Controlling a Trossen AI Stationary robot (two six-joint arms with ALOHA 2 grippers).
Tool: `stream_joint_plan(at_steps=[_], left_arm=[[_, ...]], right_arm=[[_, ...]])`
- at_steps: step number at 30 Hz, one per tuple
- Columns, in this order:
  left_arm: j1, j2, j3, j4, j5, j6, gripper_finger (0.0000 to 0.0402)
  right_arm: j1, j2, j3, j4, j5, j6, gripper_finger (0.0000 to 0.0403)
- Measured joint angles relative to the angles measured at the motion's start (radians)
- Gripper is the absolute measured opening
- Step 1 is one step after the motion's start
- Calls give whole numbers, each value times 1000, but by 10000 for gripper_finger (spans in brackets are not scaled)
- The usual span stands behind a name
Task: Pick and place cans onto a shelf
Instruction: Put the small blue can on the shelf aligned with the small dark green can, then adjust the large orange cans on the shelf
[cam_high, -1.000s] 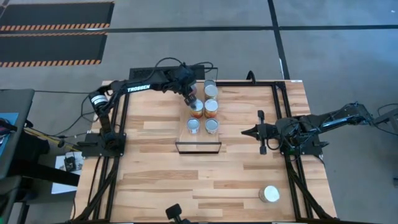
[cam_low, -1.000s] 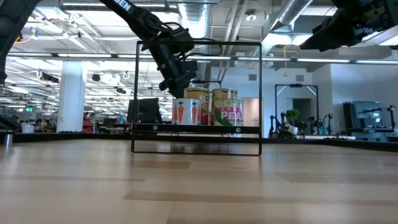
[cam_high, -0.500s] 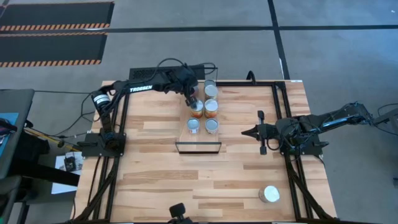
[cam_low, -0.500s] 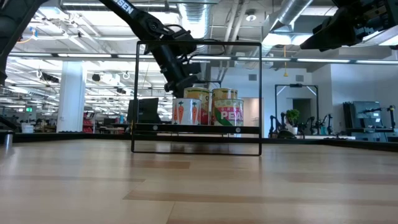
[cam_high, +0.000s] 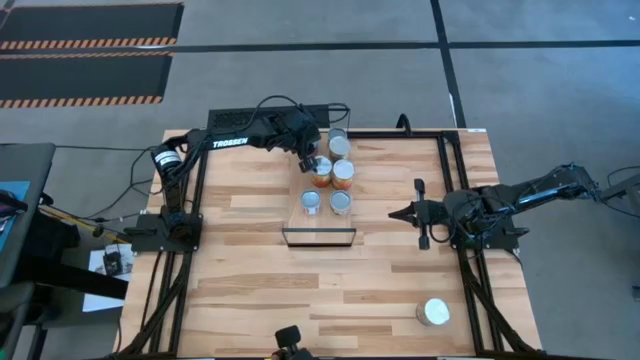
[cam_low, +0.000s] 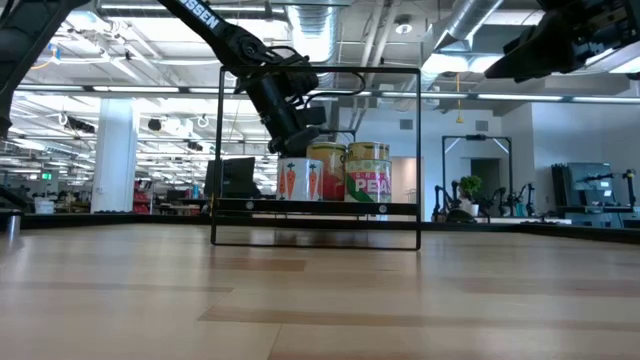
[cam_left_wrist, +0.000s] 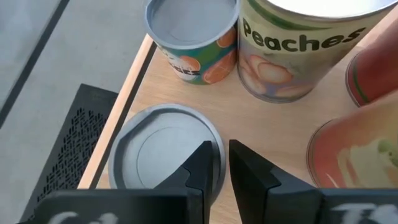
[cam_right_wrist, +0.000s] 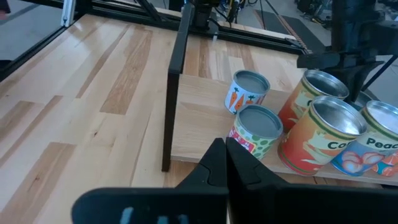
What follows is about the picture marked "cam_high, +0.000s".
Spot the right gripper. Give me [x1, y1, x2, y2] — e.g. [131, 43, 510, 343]
[388, 178, 454, 251]

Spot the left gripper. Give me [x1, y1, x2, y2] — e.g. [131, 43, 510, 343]
[272, 110, 325, 174]

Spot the corn can yellow red label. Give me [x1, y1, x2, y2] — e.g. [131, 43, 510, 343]
[331, 158, 356, 192]
[310, 155, 334, 190]

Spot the sliced carrots can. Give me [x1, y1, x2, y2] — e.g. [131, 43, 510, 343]
[300, 189, 322, 217]

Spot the green peas can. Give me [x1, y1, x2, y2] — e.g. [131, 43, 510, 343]
[329, 189, 353, 217]

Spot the peaches can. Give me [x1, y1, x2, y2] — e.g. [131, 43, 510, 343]
[415, 297, 452, 328]

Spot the black perforated metal box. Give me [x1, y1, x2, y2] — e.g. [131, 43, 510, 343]
[206, 103, 332, 131]

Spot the small black device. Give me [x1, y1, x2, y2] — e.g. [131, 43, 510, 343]
[102, 250, 124, 277]

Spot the black hazard-striped floor mat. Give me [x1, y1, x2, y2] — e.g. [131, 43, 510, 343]
[0, 1, 185, 52]
[0, 51, 174, 110]

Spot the white paper sheet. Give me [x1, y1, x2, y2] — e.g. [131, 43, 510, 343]
[81, 243, 135, 314]

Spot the grey desk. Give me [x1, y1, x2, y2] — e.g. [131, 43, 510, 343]
[0, 142, 57, 291]

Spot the black right camera cable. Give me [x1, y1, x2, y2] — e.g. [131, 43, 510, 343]
[427, 222, 454, 246]

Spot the black camera cable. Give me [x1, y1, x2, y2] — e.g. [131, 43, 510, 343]
[427, 222, 454, 246]
[251, 93, 352, 127]

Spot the black left camera cable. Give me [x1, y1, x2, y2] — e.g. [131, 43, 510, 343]
[251, 93, 352, 127]

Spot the wooden shelf black metal frame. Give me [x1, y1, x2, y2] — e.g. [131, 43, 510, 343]
[281, 102, 358, 248]

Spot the black table frame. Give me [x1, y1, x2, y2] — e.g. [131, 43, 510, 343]
[113, 128, 544, 360]

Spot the black table-level camera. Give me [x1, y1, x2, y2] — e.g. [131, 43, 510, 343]
[273, 324, 315, 360]

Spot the black floor cable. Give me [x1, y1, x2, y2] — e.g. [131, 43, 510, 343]
[53, 143, 169, 224]

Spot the yellow cable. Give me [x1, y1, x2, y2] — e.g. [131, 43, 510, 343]
[42, 204, 129, 244]

